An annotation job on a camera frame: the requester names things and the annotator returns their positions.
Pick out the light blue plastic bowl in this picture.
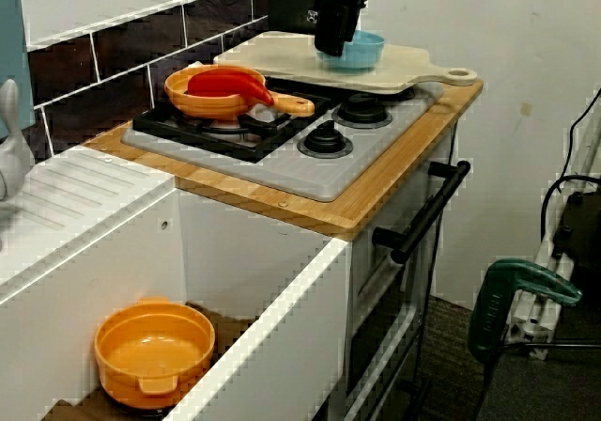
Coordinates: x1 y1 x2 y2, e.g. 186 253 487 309
315 29 386 70

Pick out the red toy chili pepper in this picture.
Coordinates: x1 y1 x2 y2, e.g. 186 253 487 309
186 70 274 107

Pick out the light wooden cutting board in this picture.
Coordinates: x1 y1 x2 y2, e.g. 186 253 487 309
212 30 479 97

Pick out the black stove knob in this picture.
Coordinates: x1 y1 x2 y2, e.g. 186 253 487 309
297 122 353 159
331 94 393 129

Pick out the orange toy frying pan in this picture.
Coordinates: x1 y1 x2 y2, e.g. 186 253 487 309
163 64 316 120

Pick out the grey toy stove plate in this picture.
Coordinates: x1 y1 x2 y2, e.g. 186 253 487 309
120 80 445 203

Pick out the black burner grate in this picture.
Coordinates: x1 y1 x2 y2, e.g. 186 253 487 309
132 82 339 164

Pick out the white oven door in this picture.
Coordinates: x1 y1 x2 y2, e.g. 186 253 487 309
345 124 459 421

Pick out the dark equipment box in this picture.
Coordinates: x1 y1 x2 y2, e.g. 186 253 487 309
553 190 601 276

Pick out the green power drill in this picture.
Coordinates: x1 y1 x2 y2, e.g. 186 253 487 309
468 258 583 366

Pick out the white toy sink unit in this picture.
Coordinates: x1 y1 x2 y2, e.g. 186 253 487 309
0 146 353 421

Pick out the grey toy faucet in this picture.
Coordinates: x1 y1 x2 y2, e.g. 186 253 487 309
0 78 35 253

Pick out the orange toy pot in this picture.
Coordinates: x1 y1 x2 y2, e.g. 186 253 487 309
93 297 217 398

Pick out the black oven door handle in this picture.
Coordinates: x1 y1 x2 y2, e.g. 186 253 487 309
372 160 471 263

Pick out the black hanging cable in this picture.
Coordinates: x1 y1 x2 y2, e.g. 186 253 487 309
561 96 601 180

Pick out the black looped cable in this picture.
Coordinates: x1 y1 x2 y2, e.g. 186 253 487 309
539 174 601 248

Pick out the aluminium frame rail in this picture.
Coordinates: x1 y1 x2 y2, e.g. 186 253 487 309
504 110 601 361

